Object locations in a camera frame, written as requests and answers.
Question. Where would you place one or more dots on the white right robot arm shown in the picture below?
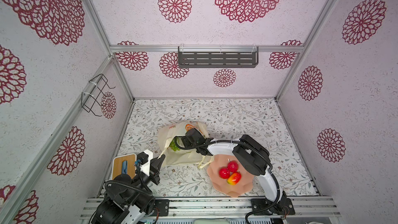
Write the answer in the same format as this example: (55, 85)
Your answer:
(250, 154)

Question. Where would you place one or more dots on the red yellow mango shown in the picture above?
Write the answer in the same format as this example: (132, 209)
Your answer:
(234, 178)

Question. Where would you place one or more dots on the black wire wall rack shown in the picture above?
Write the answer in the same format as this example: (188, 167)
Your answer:
(100, 101)

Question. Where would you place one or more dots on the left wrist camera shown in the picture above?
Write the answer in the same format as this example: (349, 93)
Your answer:
(143, 162)

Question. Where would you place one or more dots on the white wooden-top box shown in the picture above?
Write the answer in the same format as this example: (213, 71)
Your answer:
(124, 164)

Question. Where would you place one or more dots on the green grape bunch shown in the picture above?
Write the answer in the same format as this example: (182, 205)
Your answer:
(173, 146)

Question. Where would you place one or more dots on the cream plastic bag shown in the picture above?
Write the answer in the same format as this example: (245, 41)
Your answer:
(169, 140)

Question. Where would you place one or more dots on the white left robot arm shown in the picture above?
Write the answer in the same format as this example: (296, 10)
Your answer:
(128, 198)

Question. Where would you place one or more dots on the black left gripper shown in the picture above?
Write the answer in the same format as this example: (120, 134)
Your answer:
(154, 172)

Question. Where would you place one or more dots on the grey wall shelf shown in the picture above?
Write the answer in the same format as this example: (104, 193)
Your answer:
(221, 59)

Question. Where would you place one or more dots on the pink scalloped bowl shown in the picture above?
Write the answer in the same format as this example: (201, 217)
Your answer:
(221, 185)

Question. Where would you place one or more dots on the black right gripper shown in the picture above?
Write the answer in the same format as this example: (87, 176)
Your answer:
(189, 138)

